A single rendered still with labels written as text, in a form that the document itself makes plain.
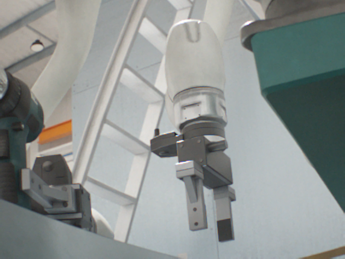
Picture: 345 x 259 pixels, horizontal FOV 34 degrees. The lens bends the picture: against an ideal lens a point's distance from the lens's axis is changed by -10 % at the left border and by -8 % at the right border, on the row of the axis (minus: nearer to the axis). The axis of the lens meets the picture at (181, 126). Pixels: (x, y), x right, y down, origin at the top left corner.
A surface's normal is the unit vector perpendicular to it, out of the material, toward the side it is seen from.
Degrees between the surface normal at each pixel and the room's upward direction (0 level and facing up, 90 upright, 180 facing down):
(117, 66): 88
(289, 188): 90
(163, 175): 90
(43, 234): 67
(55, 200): 180
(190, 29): 77
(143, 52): 90
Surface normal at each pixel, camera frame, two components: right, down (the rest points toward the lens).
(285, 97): 0.09, 0.92
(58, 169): -0.12, -0.37
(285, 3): -0.84, -0.23
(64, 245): 0.80, -0.58
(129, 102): -0.48, -0.29
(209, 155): 0.91, -0.23
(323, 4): -0.40, -0.73
